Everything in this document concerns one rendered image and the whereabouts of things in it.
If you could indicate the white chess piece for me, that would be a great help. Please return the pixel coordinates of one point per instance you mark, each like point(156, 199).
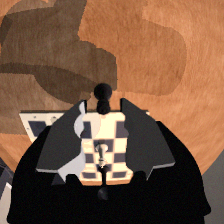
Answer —
point(101, 148)

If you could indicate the chessboard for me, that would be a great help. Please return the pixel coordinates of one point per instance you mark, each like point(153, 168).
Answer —
point(108, 129)

